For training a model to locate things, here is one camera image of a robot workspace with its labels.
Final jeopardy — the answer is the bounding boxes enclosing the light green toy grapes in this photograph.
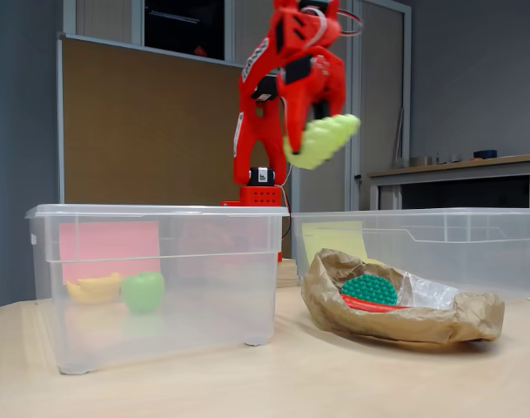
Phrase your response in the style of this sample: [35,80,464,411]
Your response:
[284,113,361,171]

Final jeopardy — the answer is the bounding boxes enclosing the dark green bumpy toy vegetable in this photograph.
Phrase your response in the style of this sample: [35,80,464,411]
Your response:
[340,273,399,307]

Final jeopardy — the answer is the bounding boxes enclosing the red toy chili pepper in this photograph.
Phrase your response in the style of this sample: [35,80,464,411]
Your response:
[340,293,412,314]

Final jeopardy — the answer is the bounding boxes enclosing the green toy apple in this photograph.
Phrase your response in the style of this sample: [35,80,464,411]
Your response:
[120,272,165,314]

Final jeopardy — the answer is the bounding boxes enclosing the yellow toy banana bunch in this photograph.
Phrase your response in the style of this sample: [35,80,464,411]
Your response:
[66,272,123,305]

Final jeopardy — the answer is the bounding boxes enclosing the clear plastic bin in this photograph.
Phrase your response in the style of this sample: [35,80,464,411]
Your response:
[290,207,530,301]
[24,203,291,375]

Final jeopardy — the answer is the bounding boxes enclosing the grey shutter cabinet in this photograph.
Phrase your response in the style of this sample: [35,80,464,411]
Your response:
[62,0,287,73]
[290,0,413,212]

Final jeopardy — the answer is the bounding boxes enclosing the dark screen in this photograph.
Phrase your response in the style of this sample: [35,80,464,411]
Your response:
[143,0,226,61]

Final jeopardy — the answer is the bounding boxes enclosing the yellow paper note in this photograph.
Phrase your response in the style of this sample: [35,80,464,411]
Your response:
[301,220,370,266]

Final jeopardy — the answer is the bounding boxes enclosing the wooden side table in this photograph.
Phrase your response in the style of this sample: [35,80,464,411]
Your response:
[367,152,530,210]

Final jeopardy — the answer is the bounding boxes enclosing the brown cork pin board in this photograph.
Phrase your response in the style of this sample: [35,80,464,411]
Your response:
[57,33,291,210]

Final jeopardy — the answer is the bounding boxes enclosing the wooden base block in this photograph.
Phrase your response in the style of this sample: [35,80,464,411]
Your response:
[276,257,299,289]

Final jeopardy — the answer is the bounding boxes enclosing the pink paper note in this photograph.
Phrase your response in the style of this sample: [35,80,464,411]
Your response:
[57,220,161,287]

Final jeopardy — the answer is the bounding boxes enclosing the crumpled brown paper bag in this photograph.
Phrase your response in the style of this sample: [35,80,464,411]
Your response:
[300,248,506,346]

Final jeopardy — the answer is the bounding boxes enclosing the looping wrist servo cable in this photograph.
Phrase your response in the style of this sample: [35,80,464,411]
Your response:
[336,8,365,38]

